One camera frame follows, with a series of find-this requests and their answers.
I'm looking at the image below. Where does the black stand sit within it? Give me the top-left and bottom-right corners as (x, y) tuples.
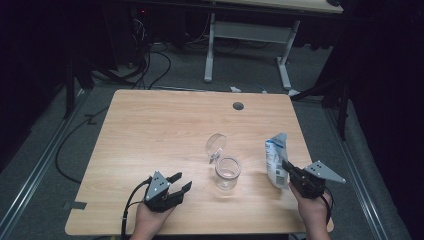
(63, 59), (95, 120)
(293, 76), (351, 141)

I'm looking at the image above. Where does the clear glass jar with lid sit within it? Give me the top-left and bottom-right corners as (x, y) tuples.
(205, 133), (242, 192)

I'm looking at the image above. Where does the white metal frame desk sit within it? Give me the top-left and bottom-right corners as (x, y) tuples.
(203, 0), (344, 90)

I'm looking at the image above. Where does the left hand-held gripper black cable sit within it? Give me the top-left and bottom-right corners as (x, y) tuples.
(120, 177), (153, 240)

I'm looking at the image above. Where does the metal floor rail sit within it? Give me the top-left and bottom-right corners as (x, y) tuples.
(324, 108), (390, 240)
(0, 89), (92, 240)

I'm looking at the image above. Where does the person's left hand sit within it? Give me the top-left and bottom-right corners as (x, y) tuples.
(133, 203), (176, 236)

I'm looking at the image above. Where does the person's right hand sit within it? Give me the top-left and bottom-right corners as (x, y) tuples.
(289, 182), (333, 233)

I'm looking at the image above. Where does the right hand-held gripper black cable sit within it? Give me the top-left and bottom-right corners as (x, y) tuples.
(319, 185), (334, 228)

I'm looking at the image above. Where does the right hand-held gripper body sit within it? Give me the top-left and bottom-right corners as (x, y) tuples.
(289, 160), (347, 200)

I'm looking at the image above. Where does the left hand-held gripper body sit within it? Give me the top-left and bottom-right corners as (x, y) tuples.
(143, 171), (184, 213)

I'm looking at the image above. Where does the bundle of black cables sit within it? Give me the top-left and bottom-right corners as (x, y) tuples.
(126, 9), (173, 90)

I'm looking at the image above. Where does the long black floor cable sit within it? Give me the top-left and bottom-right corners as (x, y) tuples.
(54, 106), (111, 184)

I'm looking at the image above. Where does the white and blue bag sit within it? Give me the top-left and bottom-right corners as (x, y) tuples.
(264, 132), (290, 190)

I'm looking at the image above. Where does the hand-held gripper black cable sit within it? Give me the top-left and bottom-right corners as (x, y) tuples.
(120, 177), (153, 240)
(319, 185), (334, 228)

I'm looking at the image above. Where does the grey tape strip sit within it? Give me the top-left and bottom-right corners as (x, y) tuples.
(63, 200), (88, 211)

